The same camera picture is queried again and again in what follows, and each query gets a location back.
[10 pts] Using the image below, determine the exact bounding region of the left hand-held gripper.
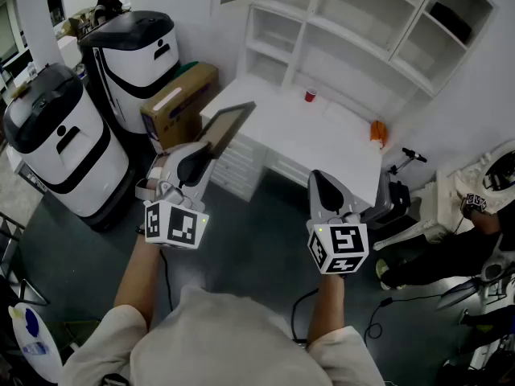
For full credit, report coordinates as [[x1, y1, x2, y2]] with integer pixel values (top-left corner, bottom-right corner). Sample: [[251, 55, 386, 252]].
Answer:
[[135, 142, 219, 251]]

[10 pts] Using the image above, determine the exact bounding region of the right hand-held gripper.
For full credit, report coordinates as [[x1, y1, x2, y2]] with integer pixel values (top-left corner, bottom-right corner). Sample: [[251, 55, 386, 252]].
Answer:
[[306, 169, 369, 275]]

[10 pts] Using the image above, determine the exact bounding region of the dark framed picture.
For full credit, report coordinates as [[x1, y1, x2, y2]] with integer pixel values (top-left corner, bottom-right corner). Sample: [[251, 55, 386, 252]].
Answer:
[[194, 101, 258, 160]]

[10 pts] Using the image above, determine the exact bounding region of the white wall shelf unit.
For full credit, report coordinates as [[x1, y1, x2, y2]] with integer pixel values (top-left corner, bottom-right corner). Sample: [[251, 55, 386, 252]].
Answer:
[[237, 0, 498, 124]]

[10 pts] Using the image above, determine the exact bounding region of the person's left forearm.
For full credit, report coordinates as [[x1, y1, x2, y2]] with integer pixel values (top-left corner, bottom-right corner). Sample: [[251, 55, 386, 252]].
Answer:
[[113, 235, 162, 331]]

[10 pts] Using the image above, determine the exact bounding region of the person's right forearm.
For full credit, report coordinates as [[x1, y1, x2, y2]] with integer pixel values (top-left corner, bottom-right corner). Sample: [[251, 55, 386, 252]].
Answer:
[[306, 273, 346, 347]]

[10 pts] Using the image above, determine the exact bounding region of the white desk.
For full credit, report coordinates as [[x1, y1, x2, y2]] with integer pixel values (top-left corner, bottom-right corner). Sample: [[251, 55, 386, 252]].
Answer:
[[200, 72, 385, 216]]

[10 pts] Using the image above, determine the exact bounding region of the silver suitcase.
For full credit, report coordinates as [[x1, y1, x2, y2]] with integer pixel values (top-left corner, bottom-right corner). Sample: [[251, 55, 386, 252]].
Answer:
[[360, 147, 427, 228]]

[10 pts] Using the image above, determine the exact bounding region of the brown cardboard box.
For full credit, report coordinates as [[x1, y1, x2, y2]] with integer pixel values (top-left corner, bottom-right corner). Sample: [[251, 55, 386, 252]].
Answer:
[[139, 62, 220, 155]]

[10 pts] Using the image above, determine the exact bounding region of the black bag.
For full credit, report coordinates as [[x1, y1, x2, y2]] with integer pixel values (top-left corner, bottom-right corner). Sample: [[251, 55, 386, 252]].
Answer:
[[388, 181, 412, 217]]

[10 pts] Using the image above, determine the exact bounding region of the white flat board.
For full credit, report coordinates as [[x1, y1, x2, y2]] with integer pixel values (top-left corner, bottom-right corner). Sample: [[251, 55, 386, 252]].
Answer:
[[321, 99, 373, 136]]

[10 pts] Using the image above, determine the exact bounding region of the orange box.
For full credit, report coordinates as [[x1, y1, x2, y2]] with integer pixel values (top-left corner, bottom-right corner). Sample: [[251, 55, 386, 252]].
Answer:
[[369, 120, 389, 149]]

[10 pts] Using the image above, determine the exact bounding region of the white black service robot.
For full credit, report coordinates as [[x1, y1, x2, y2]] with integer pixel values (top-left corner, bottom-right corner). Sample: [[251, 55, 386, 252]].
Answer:
[[2, 63, 136, 232], [78, 10, 181, 134]]

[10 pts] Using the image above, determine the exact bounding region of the white ornate dresser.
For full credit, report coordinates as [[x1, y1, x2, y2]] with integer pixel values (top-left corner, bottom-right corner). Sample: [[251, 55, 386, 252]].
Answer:
[[372, 139, 515, 253]]

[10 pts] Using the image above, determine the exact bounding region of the brown carton pile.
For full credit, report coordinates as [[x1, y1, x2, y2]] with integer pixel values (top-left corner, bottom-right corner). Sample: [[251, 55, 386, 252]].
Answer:
[[68, 8, 97, 35]]

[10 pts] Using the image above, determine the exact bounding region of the dark green bin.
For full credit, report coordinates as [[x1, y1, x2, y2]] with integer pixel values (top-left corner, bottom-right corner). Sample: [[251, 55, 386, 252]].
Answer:
[[39, 318, 101, 350]]

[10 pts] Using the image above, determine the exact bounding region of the black metal stand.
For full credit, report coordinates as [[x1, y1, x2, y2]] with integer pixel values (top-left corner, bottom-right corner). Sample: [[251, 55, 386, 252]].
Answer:
[[0, 211, 50, 309]]

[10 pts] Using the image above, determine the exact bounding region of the white round panel blue mark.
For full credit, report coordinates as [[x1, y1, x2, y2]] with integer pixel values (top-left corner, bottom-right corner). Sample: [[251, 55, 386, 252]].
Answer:
[[7, 302, 64, 384]]

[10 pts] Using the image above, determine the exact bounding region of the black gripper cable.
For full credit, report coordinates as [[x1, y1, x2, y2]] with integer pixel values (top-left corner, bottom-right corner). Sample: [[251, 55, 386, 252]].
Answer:
[[290, 287, 319, 343], [159, 249, 175, 313]]

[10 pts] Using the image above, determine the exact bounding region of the black floor cable with adapter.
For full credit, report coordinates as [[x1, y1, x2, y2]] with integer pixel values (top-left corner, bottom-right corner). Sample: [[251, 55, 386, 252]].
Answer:
[[364, 294, 443, 339]]

